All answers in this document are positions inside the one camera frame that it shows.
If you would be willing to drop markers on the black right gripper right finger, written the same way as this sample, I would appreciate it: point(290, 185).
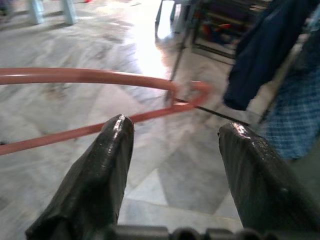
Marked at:
point(262, 187)

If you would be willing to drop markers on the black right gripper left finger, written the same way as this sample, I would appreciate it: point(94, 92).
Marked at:
point(95, 180)

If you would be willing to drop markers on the pink plastic clothes hanger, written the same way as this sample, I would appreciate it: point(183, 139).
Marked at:
point(100, 76)

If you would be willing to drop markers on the blue plaid garment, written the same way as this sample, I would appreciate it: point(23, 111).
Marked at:
point(295, 112)

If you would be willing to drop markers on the black metal clothes rack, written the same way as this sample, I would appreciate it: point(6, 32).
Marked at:
point(222, 115)

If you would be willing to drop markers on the navy garment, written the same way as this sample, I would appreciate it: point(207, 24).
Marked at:
point(262, 55)

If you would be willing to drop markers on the light blue child chair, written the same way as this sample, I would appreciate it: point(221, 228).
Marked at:
point(68, 11)

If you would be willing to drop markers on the small red ball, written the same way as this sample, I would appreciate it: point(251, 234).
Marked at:
point(90, 1)

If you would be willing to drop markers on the small light blue stool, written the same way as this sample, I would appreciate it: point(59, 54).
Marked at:
point(176, 17)

